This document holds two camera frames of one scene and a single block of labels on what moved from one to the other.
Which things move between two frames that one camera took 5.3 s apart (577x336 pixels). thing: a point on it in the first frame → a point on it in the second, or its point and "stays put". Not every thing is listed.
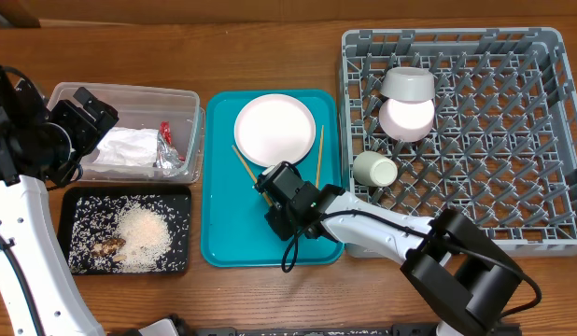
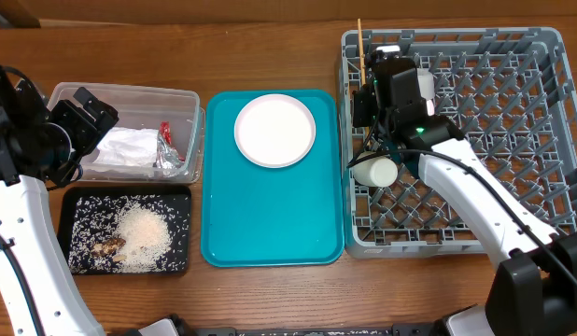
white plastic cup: [371, 168] stays put
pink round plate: [273, 129] stays put
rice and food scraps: [120, 233] stays put
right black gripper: [283, 231] → [358, 115]
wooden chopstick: [319, 157] → [361, 51]
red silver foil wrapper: [168, 158] stays put
